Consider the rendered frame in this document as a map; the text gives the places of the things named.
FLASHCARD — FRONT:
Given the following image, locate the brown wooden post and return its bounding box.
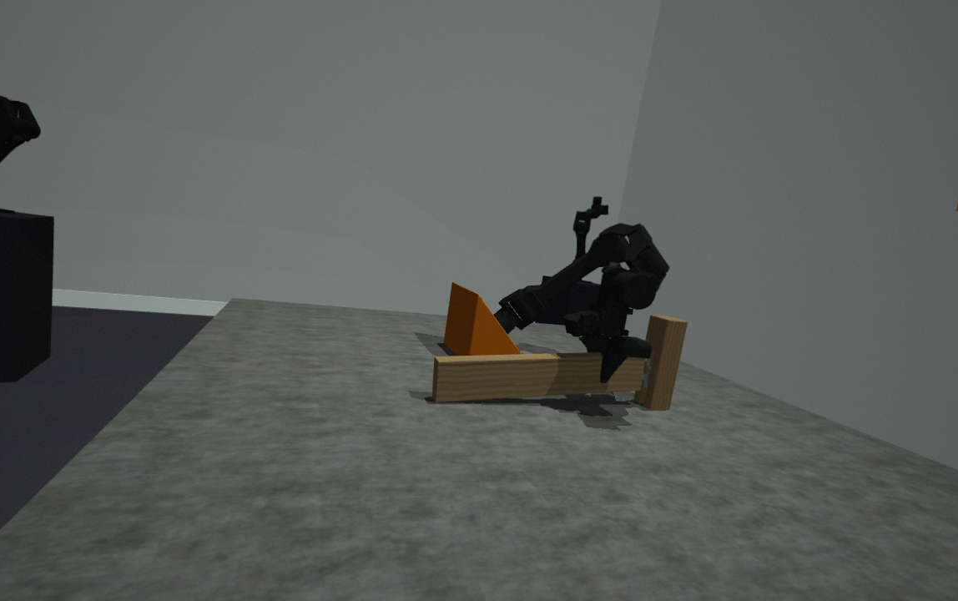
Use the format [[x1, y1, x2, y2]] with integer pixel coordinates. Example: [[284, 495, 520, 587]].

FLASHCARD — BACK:
[[633, 315, 688, 409]]

